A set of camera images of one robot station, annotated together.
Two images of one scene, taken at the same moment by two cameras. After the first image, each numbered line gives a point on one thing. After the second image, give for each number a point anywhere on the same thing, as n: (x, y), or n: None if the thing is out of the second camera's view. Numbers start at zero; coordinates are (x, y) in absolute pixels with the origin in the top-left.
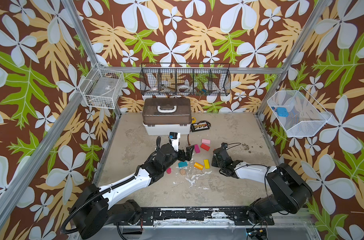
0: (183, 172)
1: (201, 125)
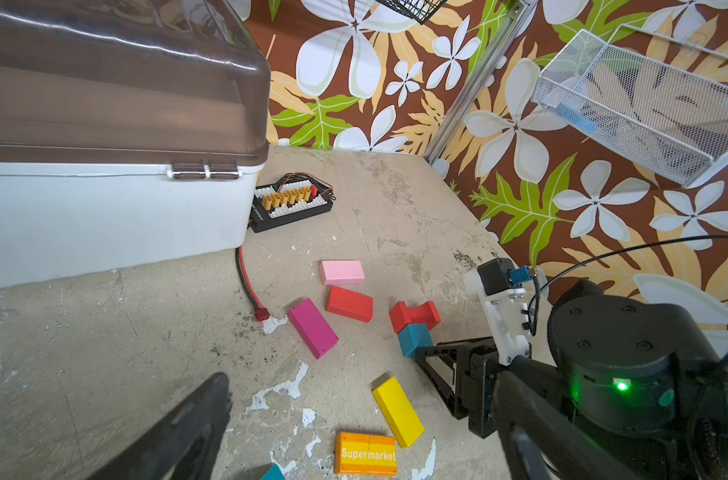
0: None
1: (293, 196)
